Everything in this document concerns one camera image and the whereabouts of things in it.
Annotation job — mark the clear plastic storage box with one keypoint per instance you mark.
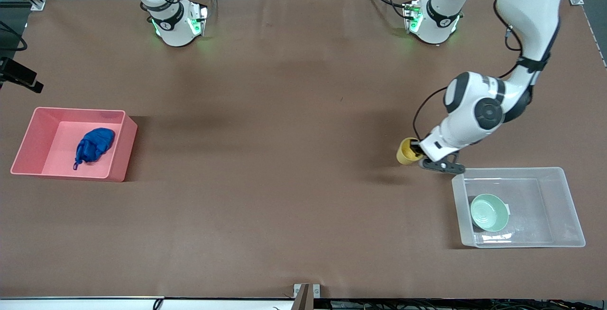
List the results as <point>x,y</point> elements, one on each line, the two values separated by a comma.
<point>531,234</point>

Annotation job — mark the metal table edge bracket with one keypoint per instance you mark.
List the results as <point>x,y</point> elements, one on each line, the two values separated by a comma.
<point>315,291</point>

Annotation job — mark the brown table cover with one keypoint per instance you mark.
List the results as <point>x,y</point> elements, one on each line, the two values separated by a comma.
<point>284,182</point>

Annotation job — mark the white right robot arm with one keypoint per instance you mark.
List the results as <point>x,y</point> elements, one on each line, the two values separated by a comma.
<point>175,25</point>

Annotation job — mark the pink plastic bin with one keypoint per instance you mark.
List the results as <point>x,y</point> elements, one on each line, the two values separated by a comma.
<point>118,158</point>

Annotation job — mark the yellow plastic cup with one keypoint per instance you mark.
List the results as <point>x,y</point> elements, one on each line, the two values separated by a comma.
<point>404,156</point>

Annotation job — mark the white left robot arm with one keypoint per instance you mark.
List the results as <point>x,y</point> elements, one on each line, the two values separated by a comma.
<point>531,11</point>

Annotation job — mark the light green bowl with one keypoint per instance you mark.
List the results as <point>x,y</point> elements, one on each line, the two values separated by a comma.
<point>488,213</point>

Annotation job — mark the blue cloth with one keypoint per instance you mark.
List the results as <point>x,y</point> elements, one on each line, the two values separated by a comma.
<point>95,144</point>

